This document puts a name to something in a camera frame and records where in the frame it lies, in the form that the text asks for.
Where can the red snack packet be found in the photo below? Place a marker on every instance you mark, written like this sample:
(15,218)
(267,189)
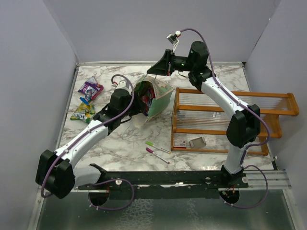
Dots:
(147,98)

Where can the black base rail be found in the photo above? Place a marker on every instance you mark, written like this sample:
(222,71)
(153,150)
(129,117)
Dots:
(124,185)

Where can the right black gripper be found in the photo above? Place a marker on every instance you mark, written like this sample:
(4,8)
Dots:
(163,67)

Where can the green capped pen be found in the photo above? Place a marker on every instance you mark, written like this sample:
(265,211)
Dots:
(157,147)

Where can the purple snack packet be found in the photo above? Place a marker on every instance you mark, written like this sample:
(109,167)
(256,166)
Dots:
(91,84)

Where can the small open cardboard box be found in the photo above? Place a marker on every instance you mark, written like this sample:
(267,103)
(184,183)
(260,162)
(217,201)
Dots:
(198,143)

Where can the red white card box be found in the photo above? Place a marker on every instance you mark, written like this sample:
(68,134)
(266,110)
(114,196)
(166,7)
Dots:
(179,144)

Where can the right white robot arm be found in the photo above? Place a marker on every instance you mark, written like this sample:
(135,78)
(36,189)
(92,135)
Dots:
(244,124)

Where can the yellow green snack packet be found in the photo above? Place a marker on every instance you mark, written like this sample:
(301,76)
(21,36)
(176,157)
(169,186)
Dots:
(84,113)

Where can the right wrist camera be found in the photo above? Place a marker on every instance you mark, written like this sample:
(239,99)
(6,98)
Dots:
(173,39)

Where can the blue candy packet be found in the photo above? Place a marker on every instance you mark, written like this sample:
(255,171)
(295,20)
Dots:
(87,95)

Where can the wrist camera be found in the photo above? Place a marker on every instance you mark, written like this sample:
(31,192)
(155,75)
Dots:
(123,84)
(173,39)

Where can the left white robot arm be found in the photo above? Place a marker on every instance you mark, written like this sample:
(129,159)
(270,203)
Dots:
(56,169)

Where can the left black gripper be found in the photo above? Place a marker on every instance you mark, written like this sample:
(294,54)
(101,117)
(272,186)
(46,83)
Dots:
(137,106)

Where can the green printed paper bag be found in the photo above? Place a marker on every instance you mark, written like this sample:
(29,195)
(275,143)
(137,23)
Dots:
(163,92)

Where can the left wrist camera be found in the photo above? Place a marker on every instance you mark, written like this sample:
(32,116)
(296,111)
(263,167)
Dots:
(123,84)

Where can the purple capped pen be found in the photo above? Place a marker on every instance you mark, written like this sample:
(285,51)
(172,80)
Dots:
(156,155)

